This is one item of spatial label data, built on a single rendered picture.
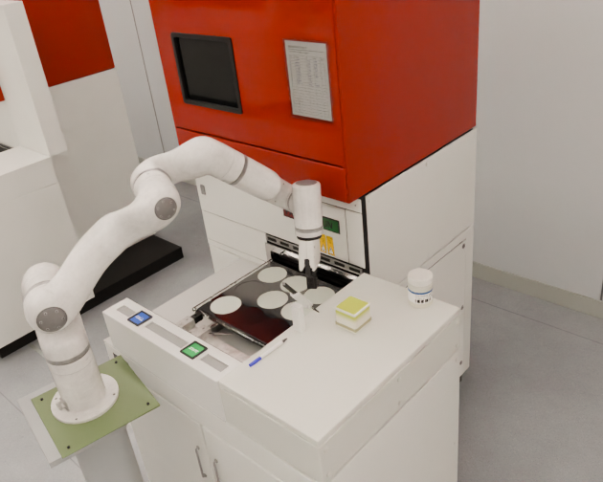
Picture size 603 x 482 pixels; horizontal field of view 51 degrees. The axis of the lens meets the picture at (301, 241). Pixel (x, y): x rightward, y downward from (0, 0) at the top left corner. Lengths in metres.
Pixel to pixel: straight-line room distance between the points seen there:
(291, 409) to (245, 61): 1.03
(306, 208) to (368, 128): 0.29
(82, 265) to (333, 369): 0.68
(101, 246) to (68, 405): 0.50
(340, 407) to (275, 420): 0.16
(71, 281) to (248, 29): 0.87
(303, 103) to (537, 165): 1.72
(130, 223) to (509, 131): 2.17
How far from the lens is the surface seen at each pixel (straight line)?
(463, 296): 2.71
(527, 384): 3.09
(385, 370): 1.65
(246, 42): 1.95
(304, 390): 1.61
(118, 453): 2.04
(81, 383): 1.87
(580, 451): 2.85
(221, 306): 2.07
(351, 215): 1.95
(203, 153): 1.63
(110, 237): 1.65
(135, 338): 1.97
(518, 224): 3.48
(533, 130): 3.26
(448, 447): 2.15
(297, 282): 2.12
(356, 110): 1.81
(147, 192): 1.59
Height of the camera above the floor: 2.05
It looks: 29 degrees down
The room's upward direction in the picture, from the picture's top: 7 degrees counter-clockwise
